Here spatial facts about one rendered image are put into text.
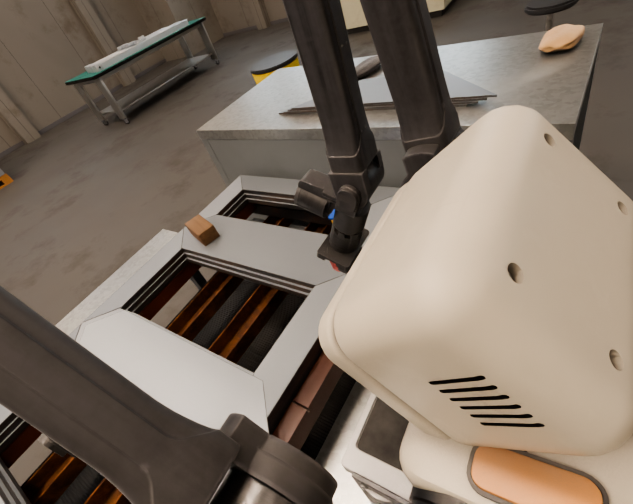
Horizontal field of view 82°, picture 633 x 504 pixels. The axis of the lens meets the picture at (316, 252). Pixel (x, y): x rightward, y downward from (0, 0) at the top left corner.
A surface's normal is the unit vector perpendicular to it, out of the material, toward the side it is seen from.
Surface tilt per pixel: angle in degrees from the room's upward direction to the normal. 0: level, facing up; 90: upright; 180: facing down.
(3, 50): 90
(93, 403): 49
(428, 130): 77
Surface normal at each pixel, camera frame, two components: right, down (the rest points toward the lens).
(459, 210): -0.36, -0.72
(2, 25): 0.83, 0.15
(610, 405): 0.20, -0.07
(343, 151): -0.49, 0.52
